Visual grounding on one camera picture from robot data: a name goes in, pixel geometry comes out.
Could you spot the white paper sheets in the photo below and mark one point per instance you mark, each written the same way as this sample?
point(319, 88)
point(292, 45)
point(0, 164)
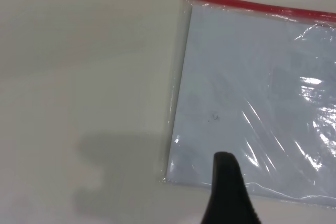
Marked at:
point(236, 90)

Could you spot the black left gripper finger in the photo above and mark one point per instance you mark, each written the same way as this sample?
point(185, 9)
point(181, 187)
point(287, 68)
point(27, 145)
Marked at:
point(225, 197)

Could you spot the clear zip bag red zipper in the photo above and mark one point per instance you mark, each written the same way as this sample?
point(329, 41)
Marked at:
point(249, 77)

